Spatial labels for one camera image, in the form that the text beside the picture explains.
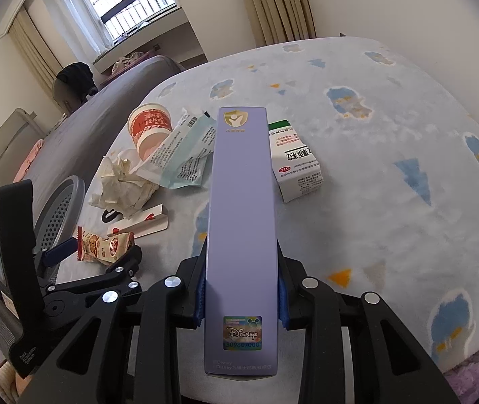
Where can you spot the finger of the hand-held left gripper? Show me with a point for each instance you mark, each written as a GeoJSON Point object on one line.
{"type": "Point", "coordinates": [60, 251]}
{"type": "Point", "coordinates": [113, 275]}

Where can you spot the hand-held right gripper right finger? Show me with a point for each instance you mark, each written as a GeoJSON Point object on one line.
{"type": "Point", "coordinates": [283, 307]}

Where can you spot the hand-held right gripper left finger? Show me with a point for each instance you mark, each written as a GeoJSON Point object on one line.
{"type": "Point", "coordinates": [200, 307]}

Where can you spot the red patterned snack packet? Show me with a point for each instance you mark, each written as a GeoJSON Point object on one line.
{"type": "Point", "coordinates": [100, 246]}

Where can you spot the grey perforated bin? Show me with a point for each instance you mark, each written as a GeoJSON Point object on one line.
{"type": "Point", "coordinates": [60, 210]}

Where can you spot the long purple cardboard box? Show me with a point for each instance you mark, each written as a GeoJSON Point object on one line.
{"type": "Point", "coordinates": [239, 219]}

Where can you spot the white card with red hearts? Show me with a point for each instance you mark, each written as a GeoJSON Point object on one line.
{"type": "Point", "coordinates": [151, 221]}

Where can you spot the pink cloth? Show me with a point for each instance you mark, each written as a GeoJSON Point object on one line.
{"type": "Point", "coordinates": [29, 160]}

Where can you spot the crumpled white tissue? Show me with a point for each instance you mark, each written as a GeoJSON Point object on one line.
{"type": "Point", "coordinates": [117, 185]}

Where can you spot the grey headboard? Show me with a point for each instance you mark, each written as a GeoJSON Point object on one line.
{"type": "Point", "coordinates": [8, 134]}

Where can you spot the white and green medicine box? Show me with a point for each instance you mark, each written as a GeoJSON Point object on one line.
{"type": "Point", "coordinates": [298, 168]}

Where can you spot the teal and white printed pouch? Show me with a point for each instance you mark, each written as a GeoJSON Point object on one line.
{"type": "Point", "coordinates": [180, 151]}

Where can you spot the beige chair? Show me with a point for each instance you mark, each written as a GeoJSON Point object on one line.
{"type": "Point", "coordinates": [64, 101]}

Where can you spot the grey bed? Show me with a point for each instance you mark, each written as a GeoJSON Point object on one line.
{"type": "Point", "coordinates": [96, 105]}

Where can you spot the red and white paper cup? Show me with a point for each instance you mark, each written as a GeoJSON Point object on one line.
{"type": "Point", "coordinates": [149, 124]}

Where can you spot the light blue printed blanket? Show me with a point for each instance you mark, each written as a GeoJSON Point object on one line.
{"type": "Point", "coordinates": [370, 176]}

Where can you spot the black garment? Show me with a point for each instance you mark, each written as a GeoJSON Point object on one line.
{"type": "Point", "coordinates": [75, 75]}

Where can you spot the narrow beige curtain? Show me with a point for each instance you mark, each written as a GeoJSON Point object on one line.
{"type": "Point", "coordinates": [37, 54]}

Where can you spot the purple fluffy cloth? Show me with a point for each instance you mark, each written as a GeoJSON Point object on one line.
{"type": "Point", "coordinates": [471, 374]}

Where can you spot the pink bag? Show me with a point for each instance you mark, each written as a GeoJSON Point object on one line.
{"type": "Point", "coordinates": [128, 62]}

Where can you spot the white sheer curtain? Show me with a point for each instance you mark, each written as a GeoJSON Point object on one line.
{"type": "Point", "coordinates": [79, 17]}

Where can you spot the white window bench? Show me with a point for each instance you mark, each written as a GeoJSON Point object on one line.
{"type": "Point", "coordinates": [168, 33]}

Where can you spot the wide beige curtain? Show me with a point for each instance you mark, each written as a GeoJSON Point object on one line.
{"type": "Point", "coordinates": [277, 4]}

